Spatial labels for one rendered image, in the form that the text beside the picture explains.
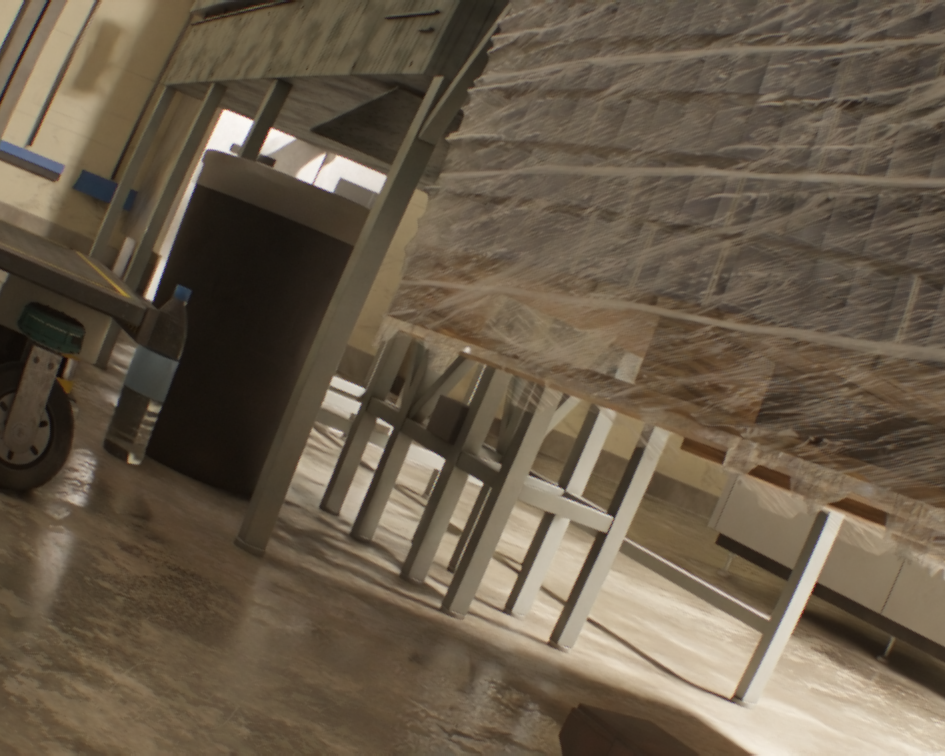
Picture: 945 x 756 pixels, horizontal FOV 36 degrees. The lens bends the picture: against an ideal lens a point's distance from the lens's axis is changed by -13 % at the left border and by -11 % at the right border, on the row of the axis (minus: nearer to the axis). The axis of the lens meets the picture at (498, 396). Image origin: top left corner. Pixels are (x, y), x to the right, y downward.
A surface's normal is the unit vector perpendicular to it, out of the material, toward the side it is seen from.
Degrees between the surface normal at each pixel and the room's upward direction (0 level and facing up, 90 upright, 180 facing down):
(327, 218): 91
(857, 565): 90
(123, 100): 90
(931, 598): 90
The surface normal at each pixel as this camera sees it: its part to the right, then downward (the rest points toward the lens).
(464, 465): -0.83, -0.34
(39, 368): 0.39, 0.19
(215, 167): -0.62, -0.24
